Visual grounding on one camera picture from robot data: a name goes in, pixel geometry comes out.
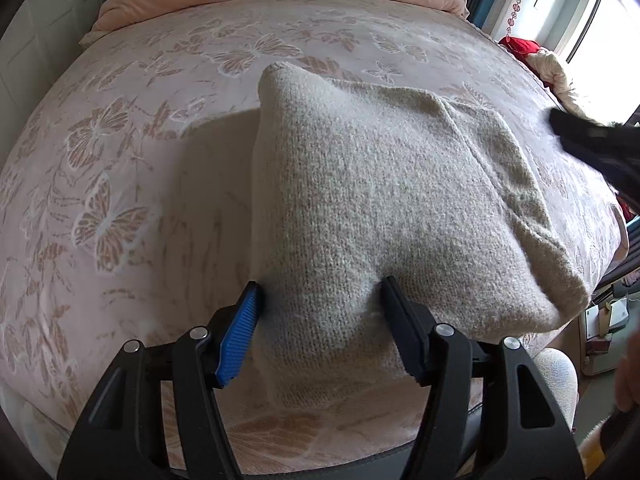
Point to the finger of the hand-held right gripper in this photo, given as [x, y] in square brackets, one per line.
[595, 142]

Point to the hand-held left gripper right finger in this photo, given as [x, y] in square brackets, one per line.
[402, 332]

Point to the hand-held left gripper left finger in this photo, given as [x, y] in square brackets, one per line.
[240, 330]

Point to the cream knit sweater black hearts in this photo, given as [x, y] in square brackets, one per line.
[395, 200]

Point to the crumpled cream blanket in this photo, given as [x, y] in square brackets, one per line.
[560, 80]

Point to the red cushion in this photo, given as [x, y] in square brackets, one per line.
[522, 47]

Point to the window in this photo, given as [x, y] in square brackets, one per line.
[580, 15]

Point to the white fleece trouser leg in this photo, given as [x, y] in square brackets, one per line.
[557, 380]

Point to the open cardboard box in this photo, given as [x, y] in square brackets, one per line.
[605, 317]

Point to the pink butterfly bedspread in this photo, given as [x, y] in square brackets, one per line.
[125, 185]

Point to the white wardrobe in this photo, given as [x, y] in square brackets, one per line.
[45, 25]

